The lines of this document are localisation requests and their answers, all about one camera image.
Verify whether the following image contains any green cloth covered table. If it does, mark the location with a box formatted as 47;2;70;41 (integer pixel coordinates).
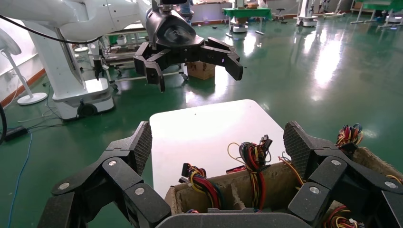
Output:
222;7;273;36
351;0;403;29

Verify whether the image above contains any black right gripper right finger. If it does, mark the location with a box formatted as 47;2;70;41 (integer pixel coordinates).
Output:
282;121;403;228

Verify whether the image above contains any thick black cable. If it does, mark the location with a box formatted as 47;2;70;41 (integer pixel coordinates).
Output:
0;104;8;146

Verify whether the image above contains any white standing fan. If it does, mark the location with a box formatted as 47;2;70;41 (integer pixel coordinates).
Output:
0;28;48;106

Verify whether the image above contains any blue floor cable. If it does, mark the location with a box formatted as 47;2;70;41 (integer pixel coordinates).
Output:
6;130;34;228

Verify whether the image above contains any small brown cardboard box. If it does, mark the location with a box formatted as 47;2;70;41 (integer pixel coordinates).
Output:
185;61;217;81

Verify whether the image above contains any white robot torso and base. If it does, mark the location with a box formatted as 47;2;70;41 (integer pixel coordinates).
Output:
0;0;115;122

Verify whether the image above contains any dark round stool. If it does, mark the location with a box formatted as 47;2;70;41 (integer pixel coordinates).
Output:
273;8;288;23

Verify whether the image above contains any white wheeled robot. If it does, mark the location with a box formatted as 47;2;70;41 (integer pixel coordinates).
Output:
230;0;254;34
295;0;319;28

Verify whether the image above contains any thin black hanging cable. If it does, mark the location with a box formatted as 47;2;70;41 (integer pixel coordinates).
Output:
0;15;105;45

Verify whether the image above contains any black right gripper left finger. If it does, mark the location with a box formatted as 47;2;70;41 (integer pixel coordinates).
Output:
38;121;173;228

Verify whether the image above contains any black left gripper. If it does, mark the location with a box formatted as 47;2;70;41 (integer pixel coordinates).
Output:
133;7;245;94

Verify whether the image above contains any black power adapter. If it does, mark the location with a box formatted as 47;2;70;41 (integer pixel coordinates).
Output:
4;125;29;142

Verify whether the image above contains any brown divided cardboard box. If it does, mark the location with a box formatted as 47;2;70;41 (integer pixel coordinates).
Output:
164;146;403;228

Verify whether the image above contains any person in blue shirt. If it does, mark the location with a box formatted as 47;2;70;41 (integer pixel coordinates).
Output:
179;0;194;16

